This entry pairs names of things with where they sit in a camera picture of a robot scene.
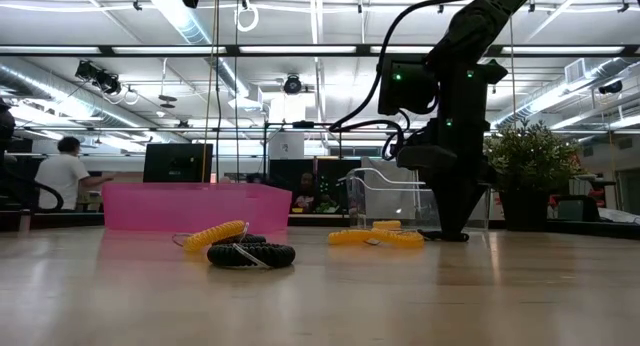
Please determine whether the person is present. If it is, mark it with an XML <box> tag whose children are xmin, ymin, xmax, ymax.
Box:
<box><xmin>33</xmin><ymin>135</ymin><xmax>117</xmax><ymax>212</ymax></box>

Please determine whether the wide black computer monitor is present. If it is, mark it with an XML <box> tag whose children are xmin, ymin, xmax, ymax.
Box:
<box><xmin>268</xmin><ymin>158</ymin><xmax>362</xmax><ymax>216</ymax></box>

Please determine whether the black ceiling-mounted camera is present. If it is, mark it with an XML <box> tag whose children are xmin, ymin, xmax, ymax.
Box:
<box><xmin>74</xmin><ymin>59</ymin><xmax>123</xmax><ymax>96</ymax></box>
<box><xmin>282</xmin><ymin>73</ymin><xmax>304</xmax><ymax>96</ymax></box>

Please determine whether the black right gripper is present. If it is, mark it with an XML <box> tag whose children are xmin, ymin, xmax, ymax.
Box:
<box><xmin>429</xmin><ymin>116</ymin><xmax>497</xmax><ymax>235</ymax></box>

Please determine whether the clear plastic bin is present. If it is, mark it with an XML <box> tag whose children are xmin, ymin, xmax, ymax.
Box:
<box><xmin>344</xmin><ymin>166</ymin><xmax>492</xmax><ymax>232</ymax></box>

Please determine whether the small potted green plant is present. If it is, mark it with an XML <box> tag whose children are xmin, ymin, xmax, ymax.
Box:
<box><xmin>483</xmin><ymin>119</ymin><xmax>585</xmax><ymax>232</ymax></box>

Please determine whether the black spring keychain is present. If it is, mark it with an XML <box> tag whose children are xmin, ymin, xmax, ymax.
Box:
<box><xmin>416</xmin><ymin>228</ymin><xmax>471</xmax><ymax>243</ymax></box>
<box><xmin>206</xmin><ymin>241</ymin><xmax>297</xmax><ymax>270</ymax></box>
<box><xmin>214</xmin><ymin>233</ymin><xmax>269</xmax><ymax>246</ymax></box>

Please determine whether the silver air duct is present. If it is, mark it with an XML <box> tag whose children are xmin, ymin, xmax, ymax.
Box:
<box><xmin>147</xmin><ymin>0</ymin><xmax>251</xmax><ymax>100</ymax></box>
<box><xmin>0</xmin><ymin>63</ymin><xmax>191</xmax><ymax>143</ymax></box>
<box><xmin>492</xmin><ymin>57</ymin><xmax>640</xmax><ymax>130</ymax></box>

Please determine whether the black office chair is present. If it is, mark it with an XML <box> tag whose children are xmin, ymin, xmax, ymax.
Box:
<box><xmin>549</xmin><ymin>174</ymin><xmax>619</xmax><ymax>222</ymax></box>

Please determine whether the pink plastic bin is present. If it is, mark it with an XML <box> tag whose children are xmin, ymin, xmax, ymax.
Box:
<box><xmin>101</xmin><ymin>181</ymin><xmax>294</xmax><ymax>234</ymax></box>

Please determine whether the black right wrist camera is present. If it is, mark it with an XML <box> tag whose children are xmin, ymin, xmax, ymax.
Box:
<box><xmin>397</xmin><ymin>144</ymin><xmax>457</xmax><ymax>171</ymax></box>

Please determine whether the black ceiling light rail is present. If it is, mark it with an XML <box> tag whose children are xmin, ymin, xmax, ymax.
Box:
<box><xmin>0</xmin><ymin>44</ymin><xmax>640</xmax><ymax>57</ymax></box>

